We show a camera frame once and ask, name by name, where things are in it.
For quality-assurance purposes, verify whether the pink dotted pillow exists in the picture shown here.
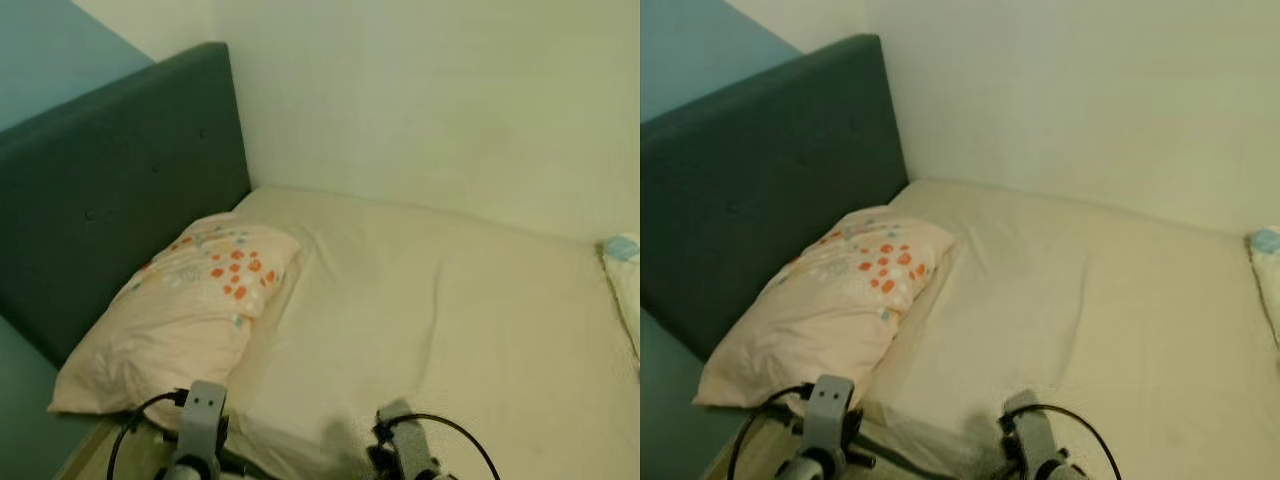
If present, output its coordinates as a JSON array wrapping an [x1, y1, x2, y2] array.
[[47, 211, 302, 433], [692, 204, 957, 413]]

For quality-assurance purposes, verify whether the cream cartoon print quilt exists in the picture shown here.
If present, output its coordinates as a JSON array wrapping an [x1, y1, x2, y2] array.
[[1245, 227, 1280, 348], [599, 234, 641, 373]]

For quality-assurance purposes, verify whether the mattress with beige sheet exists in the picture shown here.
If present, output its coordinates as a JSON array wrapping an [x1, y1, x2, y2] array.
[[150, 184, 641, 480], [800, 177, 1280, 480]]

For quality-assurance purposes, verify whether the teal fabric headboard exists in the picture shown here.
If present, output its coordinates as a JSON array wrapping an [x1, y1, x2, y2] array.
[[0, 41, 252, 368], [640, 34, 910, 363]]

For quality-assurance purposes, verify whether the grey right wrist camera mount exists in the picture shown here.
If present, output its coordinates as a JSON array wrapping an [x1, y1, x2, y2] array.
[[1003, 391, 1058, 480], [375, 404, 433, 480]]

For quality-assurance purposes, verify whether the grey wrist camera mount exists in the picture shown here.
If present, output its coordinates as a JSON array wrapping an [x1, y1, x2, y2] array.
[[177, 379, 230, 480], [375, 404, 433, 480], [800, 374, 857, 480], [1003, 391, 1058, 480]]

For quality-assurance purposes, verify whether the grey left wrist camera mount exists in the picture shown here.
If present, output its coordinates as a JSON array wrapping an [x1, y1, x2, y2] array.
[[177, 379, 230, 480], [800, 374, 857, 480]]

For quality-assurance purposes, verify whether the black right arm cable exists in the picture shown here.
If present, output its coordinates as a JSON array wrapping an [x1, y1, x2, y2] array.
[[1003, 403, 1124, 480], [375, 412, 502, 480]]

